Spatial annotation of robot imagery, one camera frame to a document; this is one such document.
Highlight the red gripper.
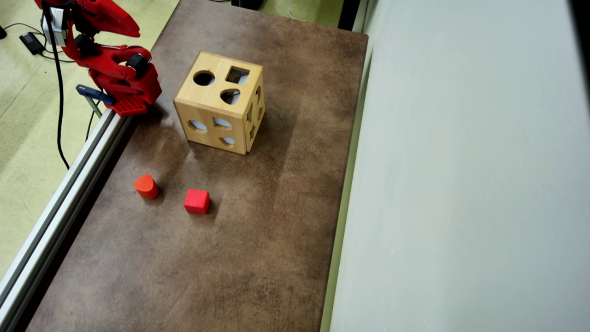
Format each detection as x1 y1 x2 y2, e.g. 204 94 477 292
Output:
69 0 141 38

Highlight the red wooden cube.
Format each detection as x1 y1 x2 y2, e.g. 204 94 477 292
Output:
184 189 211 215

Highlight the wooden shape sorter box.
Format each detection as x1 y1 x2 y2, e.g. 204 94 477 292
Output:
173 51 266 155

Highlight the blue table clamp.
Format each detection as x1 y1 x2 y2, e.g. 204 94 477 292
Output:
76 84 116 119

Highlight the black power adapter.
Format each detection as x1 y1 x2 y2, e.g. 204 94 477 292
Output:
19 31 45 56

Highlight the orange rounded wooden block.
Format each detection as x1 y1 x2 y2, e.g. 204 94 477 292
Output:
133 174 159 200

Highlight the brown desk mat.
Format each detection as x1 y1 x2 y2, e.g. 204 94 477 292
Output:
25 0 369 332

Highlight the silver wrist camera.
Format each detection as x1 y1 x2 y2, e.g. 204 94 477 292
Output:
41 6 70 47

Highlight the thin black power cord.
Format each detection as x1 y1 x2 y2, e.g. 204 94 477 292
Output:
2 22 75 63

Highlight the thick black camera cable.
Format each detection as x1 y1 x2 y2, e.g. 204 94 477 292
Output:
42 8 71 170

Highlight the thin black cable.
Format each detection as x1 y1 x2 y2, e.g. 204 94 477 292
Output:
85 88 103 142

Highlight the aluminium profile rail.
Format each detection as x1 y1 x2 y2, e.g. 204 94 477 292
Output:
0 108 135 332

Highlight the black vertical post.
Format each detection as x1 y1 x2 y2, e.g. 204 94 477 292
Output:
338 0 361 32

